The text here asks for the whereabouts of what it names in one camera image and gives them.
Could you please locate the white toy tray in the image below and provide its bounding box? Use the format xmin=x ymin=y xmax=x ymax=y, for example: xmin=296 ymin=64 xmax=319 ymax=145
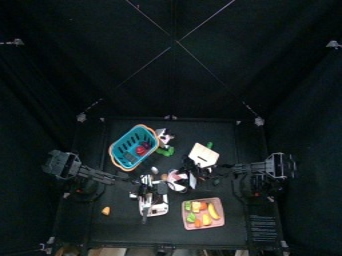
xmin=137 ymin=193 xmax=171 ymax=218

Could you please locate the white and pink plate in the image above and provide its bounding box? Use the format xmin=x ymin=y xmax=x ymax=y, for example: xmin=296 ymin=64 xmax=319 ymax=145
xmin=165 ymin=168 xmax=192 ymax=194

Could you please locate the grey toy knife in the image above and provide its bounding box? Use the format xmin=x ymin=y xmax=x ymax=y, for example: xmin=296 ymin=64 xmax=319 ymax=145
xmin=140 ymin=198 xmax=152 ymax=225

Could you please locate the silver spoon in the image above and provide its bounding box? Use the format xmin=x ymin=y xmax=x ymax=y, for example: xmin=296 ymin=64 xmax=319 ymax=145
xmin=149 ymin=166 xmax=160 ymax=185

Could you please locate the green toy vegetable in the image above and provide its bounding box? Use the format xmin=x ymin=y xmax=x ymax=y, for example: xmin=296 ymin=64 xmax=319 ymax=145
xmin=154 ymin=146 xmax=176 ymax=158

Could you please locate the yellow toy banana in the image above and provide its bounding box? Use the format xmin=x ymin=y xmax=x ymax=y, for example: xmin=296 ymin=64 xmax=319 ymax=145
xmin=207 ymin=202 xmax=221 ymax=221

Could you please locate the red toy food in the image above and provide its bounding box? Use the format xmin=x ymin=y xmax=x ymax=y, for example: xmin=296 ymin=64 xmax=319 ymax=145
xmin=134 ymin=144 xmax=152 ymax=156

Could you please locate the blue basket with orange rim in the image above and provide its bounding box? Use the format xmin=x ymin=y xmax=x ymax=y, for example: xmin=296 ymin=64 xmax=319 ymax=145
xmin=108 ymin=123 xmax=160 ymax=172

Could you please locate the pink and white toy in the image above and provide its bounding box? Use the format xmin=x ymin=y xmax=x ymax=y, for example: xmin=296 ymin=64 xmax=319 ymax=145
xmin=154 ymin=127 xmax=176 ymax=146

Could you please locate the pink food tray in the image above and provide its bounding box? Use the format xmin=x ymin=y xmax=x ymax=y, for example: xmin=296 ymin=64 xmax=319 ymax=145
xmin=180 ymin=196 xmax=225 ymax=231

